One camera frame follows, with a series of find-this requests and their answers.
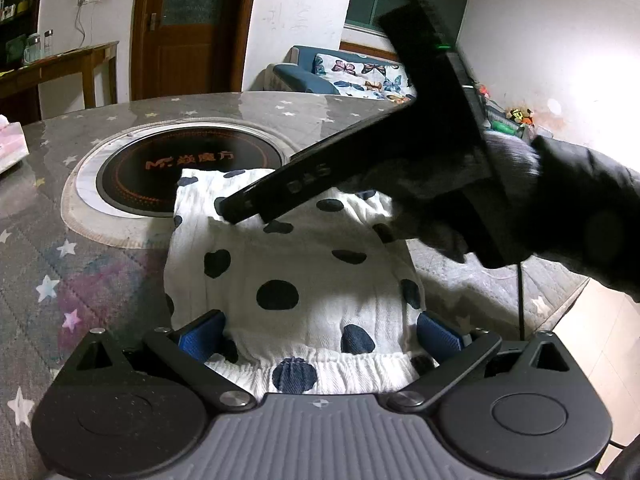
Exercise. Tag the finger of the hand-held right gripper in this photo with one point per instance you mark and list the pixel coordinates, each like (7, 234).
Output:
(310, 175)

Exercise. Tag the glass jar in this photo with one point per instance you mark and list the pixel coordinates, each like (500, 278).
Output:
(32, 49)
(48, 42)

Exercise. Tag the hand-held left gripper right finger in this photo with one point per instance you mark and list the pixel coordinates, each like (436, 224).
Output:
(440, 336)

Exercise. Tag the colourful stuffed toy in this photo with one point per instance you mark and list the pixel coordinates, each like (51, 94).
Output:
(520, 116)

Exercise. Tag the round black induction cooker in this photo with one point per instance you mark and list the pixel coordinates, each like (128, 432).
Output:
(190, 165)

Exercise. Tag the person's right forearm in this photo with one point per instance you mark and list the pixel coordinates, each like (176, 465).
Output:
(590, 200)

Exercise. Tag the wooden side table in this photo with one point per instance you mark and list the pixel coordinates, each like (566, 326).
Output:
(60, 62)

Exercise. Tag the blue sofa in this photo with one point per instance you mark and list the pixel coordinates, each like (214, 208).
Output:
(295, 72)

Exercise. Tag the white polka dot pants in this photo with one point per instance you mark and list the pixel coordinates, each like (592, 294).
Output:
(310, 270)

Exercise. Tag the pink tissue box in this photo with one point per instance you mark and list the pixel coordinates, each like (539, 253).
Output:
(11, 142)

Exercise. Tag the dark wooden shelf cabinet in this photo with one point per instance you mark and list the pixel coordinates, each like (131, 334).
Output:
(17, 0)

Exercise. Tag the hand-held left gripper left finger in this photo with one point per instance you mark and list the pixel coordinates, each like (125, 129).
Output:
(202, 337)

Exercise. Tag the person's right hand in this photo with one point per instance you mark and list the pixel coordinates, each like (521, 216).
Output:
(430, 220)

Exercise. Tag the brown wooden door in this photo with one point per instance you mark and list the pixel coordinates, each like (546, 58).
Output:
(190, 40)

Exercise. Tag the large butterfly print pillow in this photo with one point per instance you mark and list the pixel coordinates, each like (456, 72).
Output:
(345, 72)

